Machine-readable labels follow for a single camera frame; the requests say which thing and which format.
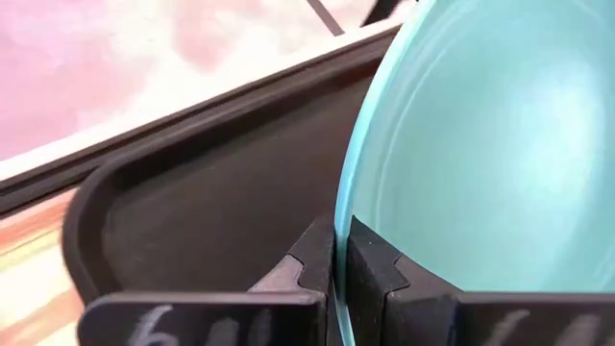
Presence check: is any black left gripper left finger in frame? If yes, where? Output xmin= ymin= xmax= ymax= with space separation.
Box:
xmin=78 ymin=214 xmax=336 ymax=346

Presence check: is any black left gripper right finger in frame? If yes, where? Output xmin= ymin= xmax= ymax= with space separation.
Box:
xmin=345 ymin=214 xmax=615 ymax=346

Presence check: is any black tray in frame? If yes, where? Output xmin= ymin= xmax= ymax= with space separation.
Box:
xmin=61 ymin=26 xmax=403 ymax=307

